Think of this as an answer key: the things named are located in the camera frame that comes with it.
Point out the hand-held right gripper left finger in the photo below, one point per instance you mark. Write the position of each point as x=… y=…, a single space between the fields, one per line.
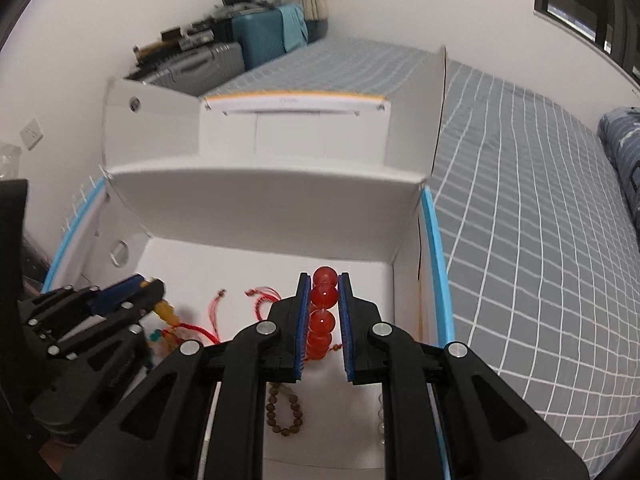
x=300 y=320

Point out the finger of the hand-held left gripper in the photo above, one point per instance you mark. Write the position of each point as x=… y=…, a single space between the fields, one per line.
x=115 y=327
x=120 y=291

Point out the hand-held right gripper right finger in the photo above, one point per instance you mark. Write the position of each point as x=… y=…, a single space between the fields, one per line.
x=345 y=320

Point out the white cardboard box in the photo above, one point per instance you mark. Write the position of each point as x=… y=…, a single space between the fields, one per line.
x=260 y=210

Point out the black panel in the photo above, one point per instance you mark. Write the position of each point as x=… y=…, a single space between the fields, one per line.
x=12 y=260

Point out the clear plastic wrap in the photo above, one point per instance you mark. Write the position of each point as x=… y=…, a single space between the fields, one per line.
x=7 y=160

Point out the grey suitcase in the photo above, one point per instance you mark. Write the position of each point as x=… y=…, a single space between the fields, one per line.
x=195 y=65

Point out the pile of dark clutter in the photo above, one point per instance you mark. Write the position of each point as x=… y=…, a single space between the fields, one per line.
x=175 y=40

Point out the teal suitcase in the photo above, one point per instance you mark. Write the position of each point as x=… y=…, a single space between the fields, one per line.
x=257 y=35

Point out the light blue cloth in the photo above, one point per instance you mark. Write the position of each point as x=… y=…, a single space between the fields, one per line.
x=292 y=27

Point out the rolled blue patterned duvet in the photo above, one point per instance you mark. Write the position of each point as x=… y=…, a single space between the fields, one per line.
x=625 y=160

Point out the dark framed window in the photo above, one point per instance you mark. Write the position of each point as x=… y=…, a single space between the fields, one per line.
x=585 y=5

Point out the white wall socket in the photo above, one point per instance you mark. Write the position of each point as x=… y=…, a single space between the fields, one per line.
x=31 y=134

